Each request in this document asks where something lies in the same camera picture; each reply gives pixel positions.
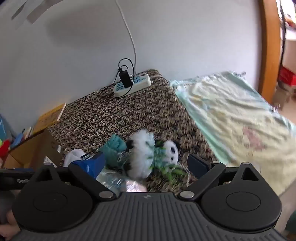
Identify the white fluffy plush ball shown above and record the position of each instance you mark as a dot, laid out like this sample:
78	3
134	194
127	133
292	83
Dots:
74	156

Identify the light green blanket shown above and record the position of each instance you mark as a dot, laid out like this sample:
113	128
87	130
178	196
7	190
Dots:
235	120

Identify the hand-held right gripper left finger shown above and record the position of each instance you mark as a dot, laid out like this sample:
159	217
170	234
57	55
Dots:
89	163

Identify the red plush toy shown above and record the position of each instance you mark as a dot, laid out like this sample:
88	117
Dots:
4	148

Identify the white power strip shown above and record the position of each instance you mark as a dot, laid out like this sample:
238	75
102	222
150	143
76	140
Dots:
136	84

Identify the wooden door frame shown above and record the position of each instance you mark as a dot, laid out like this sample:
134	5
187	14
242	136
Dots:
269	46

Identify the brown cardboard box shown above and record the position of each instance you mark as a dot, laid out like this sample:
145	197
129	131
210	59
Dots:
34	148

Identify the blue book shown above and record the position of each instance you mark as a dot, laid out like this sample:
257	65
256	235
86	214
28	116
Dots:
17	140

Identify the clear plastic bag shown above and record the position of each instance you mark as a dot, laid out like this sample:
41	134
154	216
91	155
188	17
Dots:
115	183

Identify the brown patterned blanket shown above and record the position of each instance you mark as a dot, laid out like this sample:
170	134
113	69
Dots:
120	115

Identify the person's left hand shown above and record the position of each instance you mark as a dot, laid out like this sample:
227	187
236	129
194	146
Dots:
11	228

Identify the yellow book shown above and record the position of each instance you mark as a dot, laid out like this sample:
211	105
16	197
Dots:
49	117

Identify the panda plush toy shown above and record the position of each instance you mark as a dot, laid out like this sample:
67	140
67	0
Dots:
141	153

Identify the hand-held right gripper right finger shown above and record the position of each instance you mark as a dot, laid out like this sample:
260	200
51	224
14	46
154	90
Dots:
196	165

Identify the red box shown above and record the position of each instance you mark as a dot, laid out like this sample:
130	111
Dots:
288	75

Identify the black charger plug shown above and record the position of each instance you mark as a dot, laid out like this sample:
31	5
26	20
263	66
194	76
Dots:
125	78

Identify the teal knitted cloth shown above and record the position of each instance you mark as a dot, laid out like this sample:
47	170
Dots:
114	148

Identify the small cardboard box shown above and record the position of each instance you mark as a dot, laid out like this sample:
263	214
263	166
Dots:
282	95

